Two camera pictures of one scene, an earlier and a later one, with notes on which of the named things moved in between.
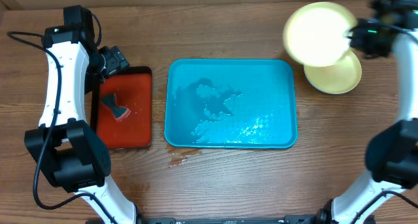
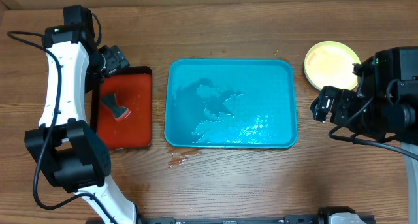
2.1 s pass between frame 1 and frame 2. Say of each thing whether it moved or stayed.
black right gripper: moved
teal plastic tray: stayed
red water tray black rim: stayed
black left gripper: stayed
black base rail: stayed
